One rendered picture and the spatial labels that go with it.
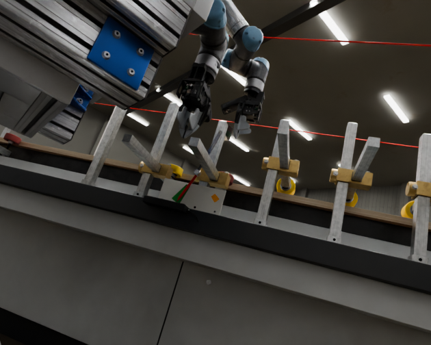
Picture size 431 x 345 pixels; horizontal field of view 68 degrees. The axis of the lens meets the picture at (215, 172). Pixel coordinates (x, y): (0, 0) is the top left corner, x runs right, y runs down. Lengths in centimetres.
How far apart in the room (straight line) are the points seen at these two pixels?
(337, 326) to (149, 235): 76
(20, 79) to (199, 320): 107
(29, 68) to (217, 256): 83
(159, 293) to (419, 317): 93
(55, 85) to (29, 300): 129
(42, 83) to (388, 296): 107
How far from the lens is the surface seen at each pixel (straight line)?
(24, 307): 178
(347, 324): 134
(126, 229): 131
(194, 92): 89
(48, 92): 61
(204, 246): 118
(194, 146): 97
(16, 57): 62
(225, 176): 121
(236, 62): 130
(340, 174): 120
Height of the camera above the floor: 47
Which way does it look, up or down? 19 degrees up
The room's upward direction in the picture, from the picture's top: 17 degrees clockwise
